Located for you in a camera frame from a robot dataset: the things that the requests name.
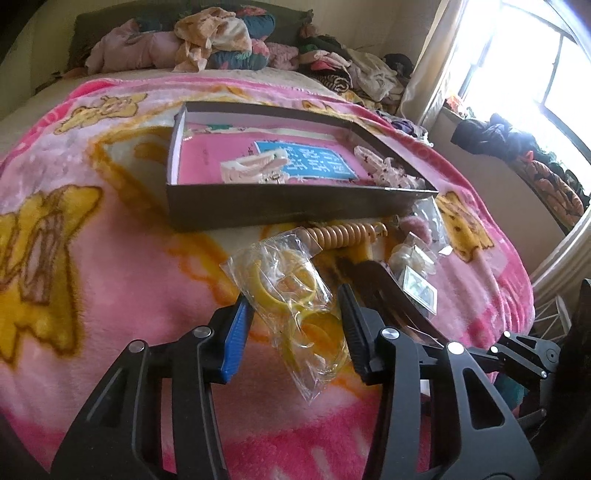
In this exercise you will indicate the pink floral garment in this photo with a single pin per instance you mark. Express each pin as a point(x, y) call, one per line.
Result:
point(277, 55)

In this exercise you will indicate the pink printed blanket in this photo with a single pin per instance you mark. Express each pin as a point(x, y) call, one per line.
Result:
point(92, 277)

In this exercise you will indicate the cream floral garment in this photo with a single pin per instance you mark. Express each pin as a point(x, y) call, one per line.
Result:
point(217, 32)

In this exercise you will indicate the dark blue floral quilt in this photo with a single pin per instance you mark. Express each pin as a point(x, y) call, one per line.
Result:
point(240, 60)

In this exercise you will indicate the pink book with blue label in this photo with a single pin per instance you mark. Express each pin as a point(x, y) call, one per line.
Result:
point(207, 161)

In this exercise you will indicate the mauve hair clip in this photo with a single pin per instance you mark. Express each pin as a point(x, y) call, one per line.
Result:
point(392, 300)

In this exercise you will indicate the shallow grey cardboard box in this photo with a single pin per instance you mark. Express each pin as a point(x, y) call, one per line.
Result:
point(277, 207)

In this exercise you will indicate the window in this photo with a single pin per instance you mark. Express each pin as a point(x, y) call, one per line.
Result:
point(508, 60)

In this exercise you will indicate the patterned hair accessory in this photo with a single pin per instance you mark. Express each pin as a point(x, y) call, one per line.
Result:
point(383, 168)

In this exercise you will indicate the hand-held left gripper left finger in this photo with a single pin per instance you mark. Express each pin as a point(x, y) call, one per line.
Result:
point(235, 341)

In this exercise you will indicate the cream hair claw clip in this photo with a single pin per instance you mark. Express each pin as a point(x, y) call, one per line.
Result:
point(244, 168)

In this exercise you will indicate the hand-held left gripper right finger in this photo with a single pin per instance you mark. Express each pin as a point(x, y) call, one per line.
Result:
point(355, 332)

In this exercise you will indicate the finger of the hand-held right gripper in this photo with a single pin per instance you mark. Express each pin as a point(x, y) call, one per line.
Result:
point(526, 355)
point(531, 420)

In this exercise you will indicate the pile of mixed clothes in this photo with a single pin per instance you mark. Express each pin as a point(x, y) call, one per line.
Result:
point(369, 74)

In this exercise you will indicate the dark padded headboard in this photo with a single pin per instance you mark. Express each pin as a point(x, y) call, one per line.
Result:
point(92, 27)

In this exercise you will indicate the cream curtain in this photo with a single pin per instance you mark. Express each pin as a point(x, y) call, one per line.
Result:
point(443, 60)

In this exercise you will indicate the white curved frame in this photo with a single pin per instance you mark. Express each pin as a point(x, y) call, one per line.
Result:
point(563, 258)

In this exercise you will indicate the dark clothes on windowsill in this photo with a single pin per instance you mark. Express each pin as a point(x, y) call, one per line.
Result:
point(498, 134)

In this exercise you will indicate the clear bag with silver card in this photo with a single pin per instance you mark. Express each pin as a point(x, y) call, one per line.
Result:
point(418, 288)

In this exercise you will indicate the bag of yellow bangles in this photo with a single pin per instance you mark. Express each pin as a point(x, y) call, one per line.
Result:
point(277, 286)

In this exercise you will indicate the lilac garment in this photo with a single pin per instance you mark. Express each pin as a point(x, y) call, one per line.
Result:
point(138, 50)

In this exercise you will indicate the small clear jewelry bag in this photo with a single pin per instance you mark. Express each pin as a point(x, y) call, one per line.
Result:
point(438, 230)
point(406, 258)

